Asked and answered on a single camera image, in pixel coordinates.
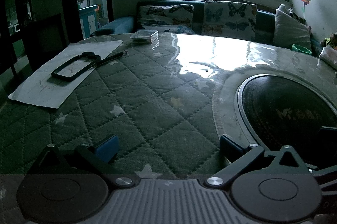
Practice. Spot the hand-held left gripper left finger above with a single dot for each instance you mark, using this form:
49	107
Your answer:
106	148

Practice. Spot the pale bag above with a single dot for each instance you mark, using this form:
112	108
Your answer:
329	55

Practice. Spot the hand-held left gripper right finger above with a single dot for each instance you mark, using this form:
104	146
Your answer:
228	147

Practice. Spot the round black hotplate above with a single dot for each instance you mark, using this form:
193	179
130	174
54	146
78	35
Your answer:
284	113

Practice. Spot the butterfly print cushion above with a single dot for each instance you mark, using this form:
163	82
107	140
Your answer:
229	20
165	17

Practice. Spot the grey cushion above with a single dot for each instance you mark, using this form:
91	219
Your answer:
289	30

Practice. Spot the green quilted star table cover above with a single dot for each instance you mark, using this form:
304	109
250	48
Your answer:
131	97

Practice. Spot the dark teal sofa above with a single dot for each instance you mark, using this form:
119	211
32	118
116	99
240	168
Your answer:
121	24

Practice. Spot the blue and white cabinet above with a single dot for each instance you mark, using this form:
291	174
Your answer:
88	21

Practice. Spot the clear plastic box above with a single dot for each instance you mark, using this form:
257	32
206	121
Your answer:
143	36

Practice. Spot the black rectangular frame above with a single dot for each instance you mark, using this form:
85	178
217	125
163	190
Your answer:
56	74

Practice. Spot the white paper sheet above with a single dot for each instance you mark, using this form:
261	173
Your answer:
34	87

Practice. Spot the green bowl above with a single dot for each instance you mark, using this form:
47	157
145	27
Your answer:
301	48

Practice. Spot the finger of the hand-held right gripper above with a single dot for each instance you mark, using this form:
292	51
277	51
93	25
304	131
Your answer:
327	139

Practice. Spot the dark wooden cabinet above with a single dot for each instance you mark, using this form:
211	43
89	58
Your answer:
15	16

